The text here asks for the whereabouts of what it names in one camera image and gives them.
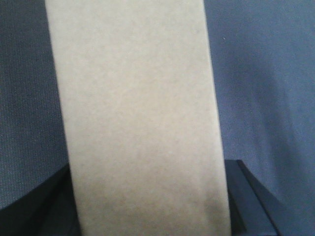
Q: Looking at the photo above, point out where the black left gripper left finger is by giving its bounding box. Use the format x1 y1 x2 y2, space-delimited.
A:
0 165 81 236

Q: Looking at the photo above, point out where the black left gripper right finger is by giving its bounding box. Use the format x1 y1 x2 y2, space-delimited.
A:
224 160 315 236

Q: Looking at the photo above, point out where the brown cardboard package box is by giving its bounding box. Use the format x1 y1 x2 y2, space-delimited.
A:
45 0 231 236

